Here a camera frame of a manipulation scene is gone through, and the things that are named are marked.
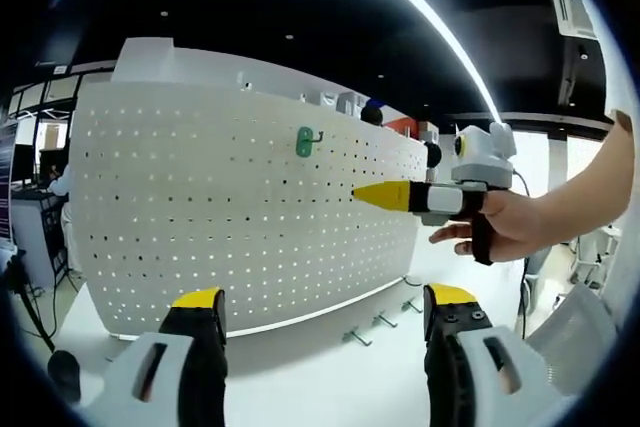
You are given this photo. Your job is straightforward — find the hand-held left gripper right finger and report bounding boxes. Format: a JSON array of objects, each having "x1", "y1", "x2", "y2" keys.
[{"x1": 422, "y1": 283, "x2": 574, "y2": 427}]

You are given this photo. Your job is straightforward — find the white mesh office chair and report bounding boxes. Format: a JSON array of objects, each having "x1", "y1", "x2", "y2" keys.
[{"x1": 527, "y1": 282, "x2": 619, "y2": 394}]

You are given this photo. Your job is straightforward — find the long ceiling light strip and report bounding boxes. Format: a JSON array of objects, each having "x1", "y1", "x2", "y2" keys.
[{"x1": 332, "y1": 0, "x2": 504, "y2": 121}]

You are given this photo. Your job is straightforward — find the person's right hand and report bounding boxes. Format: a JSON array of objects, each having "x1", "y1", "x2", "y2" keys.
[{"x1": 428, "y1": 190, "x2": 554, "y2": 264}]

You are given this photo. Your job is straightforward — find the white low partition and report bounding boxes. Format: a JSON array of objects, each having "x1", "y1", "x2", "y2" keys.
[{"x1": 110, "y1": 36, "x2": 426, "y2": 148}]

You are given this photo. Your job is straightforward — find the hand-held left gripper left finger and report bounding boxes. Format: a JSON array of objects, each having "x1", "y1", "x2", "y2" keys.
[{"x1": 99, "y1": 286, "x2": 230, "y2": 427}]

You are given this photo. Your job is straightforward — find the white perforated mounting plate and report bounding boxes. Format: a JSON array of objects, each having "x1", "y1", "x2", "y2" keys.
[{"x1": 68, "y1": 80, "x2": 432, "y2": 344}]

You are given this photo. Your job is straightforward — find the black computer monitor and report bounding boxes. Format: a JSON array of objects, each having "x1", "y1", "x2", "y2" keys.
[{"x1": 13, "y1": 144, "x2": 39, "y2": 184}]

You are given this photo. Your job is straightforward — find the storage rack with boxes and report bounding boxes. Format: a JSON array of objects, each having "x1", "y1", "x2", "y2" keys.
[{"x1": 297, "y1": 88, "x2": 441, "y2": 143}]

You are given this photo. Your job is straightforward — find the black computer mouse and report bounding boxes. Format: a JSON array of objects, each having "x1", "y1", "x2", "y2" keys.
[{"x1": 47, "y1": 349, "x2": 82, "y2": 404}]

